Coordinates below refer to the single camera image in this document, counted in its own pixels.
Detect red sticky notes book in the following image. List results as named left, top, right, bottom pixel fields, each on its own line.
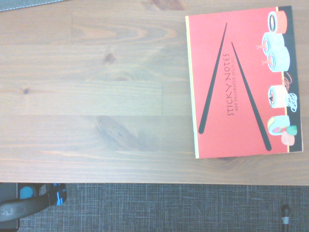
left=185, top=5, right=304, bottom=160

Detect black and blue headphones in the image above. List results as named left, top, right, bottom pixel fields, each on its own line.
left=0, top=183, right=67, bottom=223

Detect grey desk organizer box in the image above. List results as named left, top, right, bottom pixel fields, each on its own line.
left=0, top=0, right=64, bottom=12

